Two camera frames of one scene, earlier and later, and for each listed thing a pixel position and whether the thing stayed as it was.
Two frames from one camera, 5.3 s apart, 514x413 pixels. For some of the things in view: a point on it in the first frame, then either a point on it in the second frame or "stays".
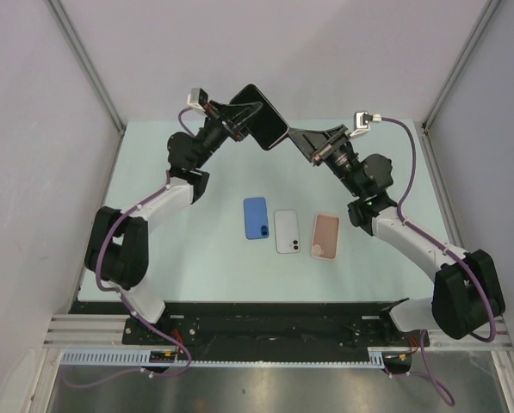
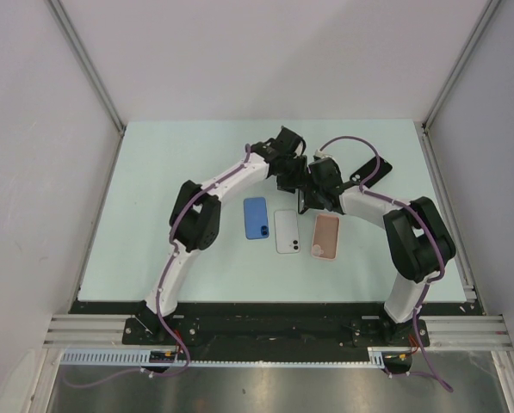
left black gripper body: x=215 y=134 -> x=292 y=175
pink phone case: x=325 y=243 stays
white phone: x=287 y=231 stays
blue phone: x=256 y=218 stays
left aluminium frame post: x=66 y=26 stays
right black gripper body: x=334 y=157 -> x=313 y=193
